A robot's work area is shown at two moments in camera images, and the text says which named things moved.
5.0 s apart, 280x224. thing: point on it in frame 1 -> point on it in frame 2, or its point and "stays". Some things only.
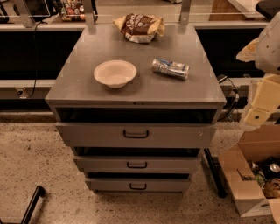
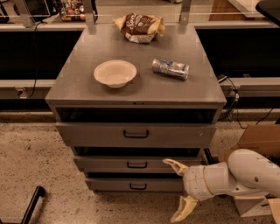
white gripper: [269, 49] -> [193, 180]
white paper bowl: [115, 73] stays
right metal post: [185, 13] stays
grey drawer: [137, 164] stays
